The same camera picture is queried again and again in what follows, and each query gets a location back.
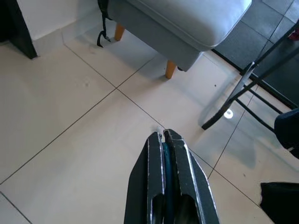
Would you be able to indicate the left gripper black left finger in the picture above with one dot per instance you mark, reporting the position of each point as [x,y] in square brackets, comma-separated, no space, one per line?
[149,168]

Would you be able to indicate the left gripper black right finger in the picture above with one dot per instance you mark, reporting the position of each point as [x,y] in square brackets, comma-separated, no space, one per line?
[187,177]

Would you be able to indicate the blue plastic hanger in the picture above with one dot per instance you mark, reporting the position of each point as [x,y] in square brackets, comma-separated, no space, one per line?
[167,168]

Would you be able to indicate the black metal clothes rack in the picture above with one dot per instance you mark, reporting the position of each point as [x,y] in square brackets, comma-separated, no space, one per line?
[225,100]

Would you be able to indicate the black robot leg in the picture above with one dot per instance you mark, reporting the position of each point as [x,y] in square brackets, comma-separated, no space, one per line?
[280,203]

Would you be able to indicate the black short-sleeved shirt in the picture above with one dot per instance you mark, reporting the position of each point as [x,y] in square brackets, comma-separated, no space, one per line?
[287,130]

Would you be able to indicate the grey ottoman with wooden legs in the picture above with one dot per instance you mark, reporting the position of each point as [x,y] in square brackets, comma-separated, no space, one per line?
[177,23]

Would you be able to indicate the red blanket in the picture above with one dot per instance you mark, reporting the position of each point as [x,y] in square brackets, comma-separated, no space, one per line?
[294,36]

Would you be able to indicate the tall black cabinet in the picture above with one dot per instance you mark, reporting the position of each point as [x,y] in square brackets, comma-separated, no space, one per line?
[14,23]

